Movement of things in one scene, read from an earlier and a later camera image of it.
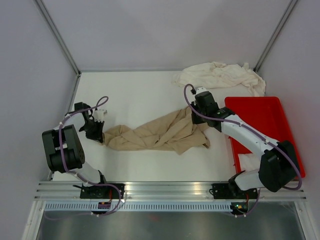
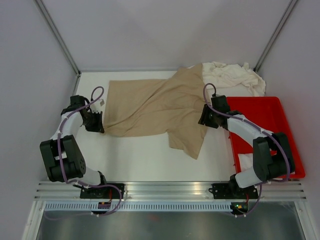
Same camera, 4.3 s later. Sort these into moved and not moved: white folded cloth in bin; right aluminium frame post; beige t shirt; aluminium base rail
Moved: beige t shirt
Not moved: right aluminium frame post; aluminium base rail; white folded cloth in bin
